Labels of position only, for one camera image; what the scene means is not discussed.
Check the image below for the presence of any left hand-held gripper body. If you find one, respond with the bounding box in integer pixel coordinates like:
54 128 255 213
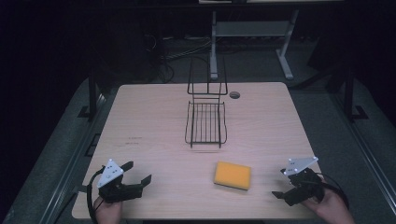
96 159 144 204

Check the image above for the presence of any black wire rack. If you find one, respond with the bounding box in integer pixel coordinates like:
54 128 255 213
184 55 229 149

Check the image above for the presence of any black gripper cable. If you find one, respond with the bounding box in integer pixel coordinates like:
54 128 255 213
86 166 107 224
317 172 350 211

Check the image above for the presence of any black upright post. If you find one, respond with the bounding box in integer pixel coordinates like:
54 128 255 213
87 70 99 121

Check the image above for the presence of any bundle of floor cables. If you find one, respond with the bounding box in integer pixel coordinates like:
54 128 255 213
142 32 217 84

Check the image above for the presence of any grey metal desk frame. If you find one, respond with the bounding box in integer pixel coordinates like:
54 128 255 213
209 8 301 81

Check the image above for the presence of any yellow sponge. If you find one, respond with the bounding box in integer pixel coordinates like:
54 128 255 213
213 161 252 191

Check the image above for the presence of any person's right hand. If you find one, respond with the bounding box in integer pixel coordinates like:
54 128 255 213
302 186 356 224

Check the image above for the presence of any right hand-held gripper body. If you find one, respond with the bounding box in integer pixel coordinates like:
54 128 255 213
282 156 327 207

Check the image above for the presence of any person's left hand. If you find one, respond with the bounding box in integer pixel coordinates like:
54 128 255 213
92 197 123 224

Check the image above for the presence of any aluminium frame rail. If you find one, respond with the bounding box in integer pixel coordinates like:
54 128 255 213
329 89 396 217
38 92 108 224

